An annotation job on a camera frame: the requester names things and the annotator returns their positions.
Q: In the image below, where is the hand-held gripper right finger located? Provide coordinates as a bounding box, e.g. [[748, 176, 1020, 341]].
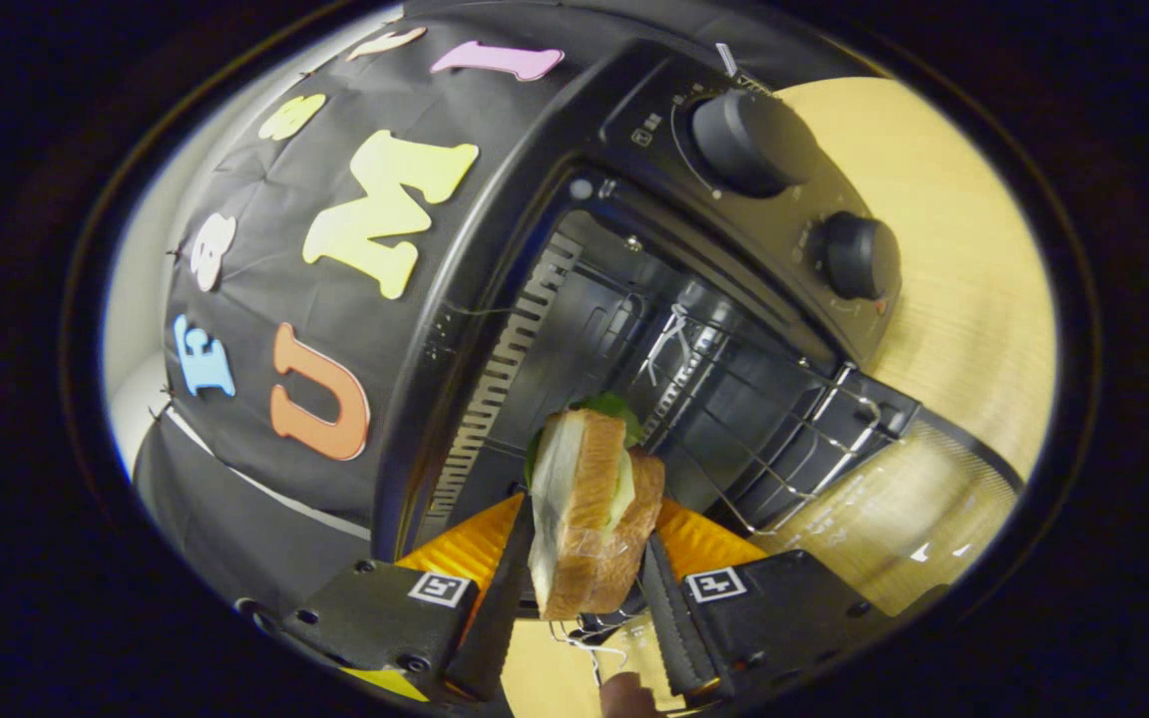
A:
[[639, 499, 955, 697]]

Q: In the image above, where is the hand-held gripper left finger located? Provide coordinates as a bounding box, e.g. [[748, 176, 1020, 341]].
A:
[[280, 494, 537, 704]]

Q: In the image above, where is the toast sandwich with lettuce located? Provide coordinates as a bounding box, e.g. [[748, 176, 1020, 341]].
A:
[[525, 394, 667, 621]]

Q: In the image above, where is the black toaster oven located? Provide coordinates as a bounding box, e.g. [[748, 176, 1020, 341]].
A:
[[372, 40, 1024, 644]]

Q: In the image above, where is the metal oven wire rack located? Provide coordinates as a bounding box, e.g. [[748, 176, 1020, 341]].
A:
[[634, 299, 897, 537]]

